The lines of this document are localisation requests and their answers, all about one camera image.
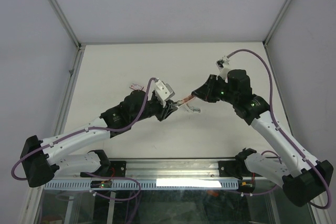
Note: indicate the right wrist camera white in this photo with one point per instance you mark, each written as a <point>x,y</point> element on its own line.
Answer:
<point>224,67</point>

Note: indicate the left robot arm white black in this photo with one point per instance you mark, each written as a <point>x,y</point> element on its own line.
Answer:
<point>44,159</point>

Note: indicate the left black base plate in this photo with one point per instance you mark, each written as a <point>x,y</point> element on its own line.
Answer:
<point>114,169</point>

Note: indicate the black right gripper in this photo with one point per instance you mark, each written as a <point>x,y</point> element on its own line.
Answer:
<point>206,92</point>

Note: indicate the white slotted cable duct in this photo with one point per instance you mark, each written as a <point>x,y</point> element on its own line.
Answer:
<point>151,184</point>

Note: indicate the red white staple box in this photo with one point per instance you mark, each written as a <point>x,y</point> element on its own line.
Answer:
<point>136,86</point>

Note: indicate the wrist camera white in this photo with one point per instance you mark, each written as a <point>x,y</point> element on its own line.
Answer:
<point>224,67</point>
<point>163,91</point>

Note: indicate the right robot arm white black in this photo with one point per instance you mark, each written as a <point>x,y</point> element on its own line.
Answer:
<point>300,175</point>

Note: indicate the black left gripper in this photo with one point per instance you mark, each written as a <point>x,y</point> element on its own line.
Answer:
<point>163,112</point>

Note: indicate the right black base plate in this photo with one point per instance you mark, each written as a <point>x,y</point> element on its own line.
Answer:
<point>231,169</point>

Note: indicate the aluminium mounting rail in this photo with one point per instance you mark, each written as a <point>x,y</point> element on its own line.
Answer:
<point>150,168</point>

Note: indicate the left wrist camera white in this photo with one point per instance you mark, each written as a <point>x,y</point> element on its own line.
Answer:
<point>163,91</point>

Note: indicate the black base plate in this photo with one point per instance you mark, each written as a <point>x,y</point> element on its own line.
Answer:
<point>231,169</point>
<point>114,169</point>

